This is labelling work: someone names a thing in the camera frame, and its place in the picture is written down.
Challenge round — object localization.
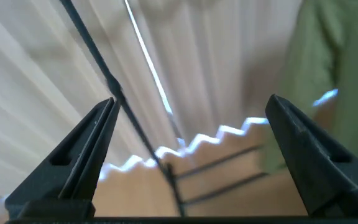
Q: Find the green long-sleeved shirt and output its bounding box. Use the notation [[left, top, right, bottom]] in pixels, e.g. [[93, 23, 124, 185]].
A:
[[259, 0, 358, 175]]

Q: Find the beige curtain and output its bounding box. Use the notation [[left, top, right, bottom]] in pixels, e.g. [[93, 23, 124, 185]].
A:
[[0, 0, 306, 215]]

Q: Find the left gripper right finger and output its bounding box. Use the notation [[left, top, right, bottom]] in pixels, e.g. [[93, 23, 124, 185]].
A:
[[265, 93, 358, 217]]

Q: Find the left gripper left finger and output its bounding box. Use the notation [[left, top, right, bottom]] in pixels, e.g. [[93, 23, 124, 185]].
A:
[[4, 96, 121, 218]]

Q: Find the black clothes rack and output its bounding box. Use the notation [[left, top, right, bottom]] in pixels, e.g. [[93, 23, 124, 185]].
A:
[[59, 0, 272, 218]]

